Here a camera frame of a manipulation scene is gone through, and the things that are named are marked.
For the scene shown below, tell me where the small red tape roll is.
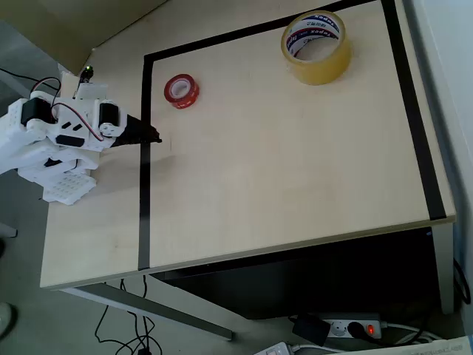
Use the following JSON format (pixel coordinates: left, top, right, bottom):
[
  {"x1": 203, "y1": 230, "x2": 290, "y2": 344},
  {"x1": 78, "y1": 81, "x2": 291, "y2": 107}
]
[{"x1": 163, "y1": 73, "x2": 201, "y2": 112}]

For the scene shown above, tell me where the large yellow tape roll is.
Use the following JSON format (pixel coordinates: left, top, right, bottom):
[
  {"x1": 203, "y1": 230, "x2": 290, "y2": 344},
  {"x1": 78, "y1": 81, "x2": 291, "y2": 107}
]
[{"x1": 280, "y1": 10, "x2": 353, "y2": 87}]

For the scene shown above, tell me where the controller board with green LED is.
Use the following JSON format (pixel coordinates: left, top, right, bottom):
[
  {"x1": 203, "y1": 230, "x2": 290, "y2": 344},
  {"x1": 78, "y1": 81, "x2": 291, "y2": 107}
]
[{"x1": 72, "y1": 65, "x2": 109, "y2": 101}]

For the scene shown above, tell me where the grey metal table leg bar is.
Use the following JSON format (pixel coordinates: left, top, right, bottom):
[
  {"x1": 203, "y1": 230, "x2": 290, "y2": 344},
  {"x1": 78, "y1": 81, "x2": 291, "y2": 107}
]
[{"x1": 61, "y1": 280, "x2": 234, "y2": 342}]

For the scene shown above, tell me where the black panel under table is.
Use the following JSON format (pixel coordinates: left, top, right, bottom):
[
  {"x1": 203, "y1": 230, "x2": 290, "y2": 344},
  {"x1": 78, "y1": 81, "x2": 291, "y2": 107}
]
[{"x1": 151, "y1": 225, "x2": 444, "y2": 321}]

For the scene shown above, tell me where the white power strip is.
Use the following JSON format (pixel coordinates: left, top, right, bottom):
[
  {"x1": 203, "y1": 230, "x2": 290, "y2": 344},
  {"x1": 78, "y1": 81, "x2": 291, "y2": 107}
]
[{"x1": 253, "y1": 341, "x2": 301, "y2": 355}]

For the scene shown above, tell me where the black power adapter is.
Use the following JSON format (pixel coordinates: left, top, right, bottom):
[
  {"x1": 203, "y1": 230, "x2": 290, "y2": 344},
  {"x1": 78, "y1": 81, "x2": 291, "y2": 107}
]
[{"x1": 291, "y1": 314, "x2": 332, "y2": 348}]

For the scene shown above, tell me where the black round plug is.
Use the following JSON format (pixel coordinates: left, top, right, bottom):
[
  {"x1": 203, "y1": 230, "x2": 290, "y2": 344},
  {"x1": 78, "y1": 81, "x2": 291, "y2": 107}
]
[{"x1": 347, "y1": 321, "x2": 367, "y2": 339}]

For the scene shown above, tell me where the grey upright table leg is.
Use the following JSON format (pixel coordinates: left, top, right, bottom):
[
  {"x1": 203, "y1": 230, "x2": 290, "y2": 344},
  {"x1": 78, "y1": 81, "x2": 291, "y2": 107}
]
[{"x1": 430, "y1": 221, "x2": 455, "y2": 316}]

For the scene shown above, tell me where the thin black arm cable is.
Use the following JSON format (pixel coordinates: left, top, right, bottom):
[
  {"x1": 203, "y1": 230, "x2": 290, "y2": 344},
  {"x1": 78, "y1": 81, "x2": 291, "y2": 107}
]
[{"x1": 0, "y1": 67, "x2": 62, "y2": 93}]

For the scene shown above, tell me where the black floor cable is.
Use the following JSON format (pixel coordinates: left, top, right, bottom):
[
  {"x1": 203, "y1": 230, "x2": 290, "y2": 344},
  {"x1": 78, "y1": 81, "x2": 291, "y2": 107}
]
[{"x1": 94, "y1": 277, "x2": 163, "y2": 355}]

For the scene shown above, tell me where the grey power strip, red switch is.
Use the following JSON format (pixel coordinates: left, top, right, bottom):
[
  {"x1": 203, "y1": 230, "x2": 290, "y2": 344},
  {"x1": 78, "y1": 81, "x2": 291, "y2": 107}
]
[{"x1": 295, "y1": 312, "x2": 382, "y2": 340}]

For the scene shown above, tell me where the black looped cable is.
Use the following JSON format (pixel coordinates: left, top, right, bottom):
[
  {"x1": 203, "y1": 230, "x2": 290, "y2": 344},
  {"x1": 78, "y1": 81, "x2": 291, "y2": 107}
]
[{"x1": 452, "y1": 257, "x2": 472, "y2": 306}]

